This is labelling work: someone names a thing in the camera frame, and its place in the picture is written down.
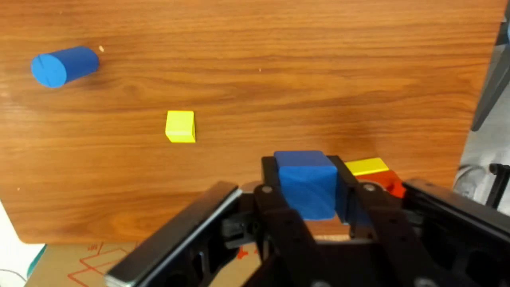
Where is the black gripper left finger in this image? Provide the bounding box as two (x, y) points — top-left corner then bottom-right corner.
(252, 155), (342, 287)

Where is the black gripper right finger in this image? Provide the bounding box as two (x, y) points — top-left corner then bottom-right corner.
(327, 155), (444, 287)

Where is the blue cube block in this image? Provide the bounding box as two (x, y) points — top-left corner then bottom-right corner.
(273, 150), (340, 222)

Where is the orange arch block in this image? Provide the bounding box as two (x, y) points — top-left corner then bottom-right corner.
(366, 169), (409, 199)

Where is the yellow rectangular block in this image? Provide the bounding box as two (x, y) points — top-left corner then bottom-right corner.
(345, 156), (391, 179)

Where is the yellow wedge block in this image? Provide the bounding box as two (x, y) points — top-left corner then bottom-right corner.
(165, 108), (198, 145)

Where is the large cardboard box red print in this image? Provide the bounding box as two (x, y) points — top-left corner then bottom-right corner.
(24, 241), (254, 287)

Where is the blue cylinder block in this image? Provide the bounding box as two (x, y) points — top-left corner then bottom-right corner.
(31, 45), (103, 91)

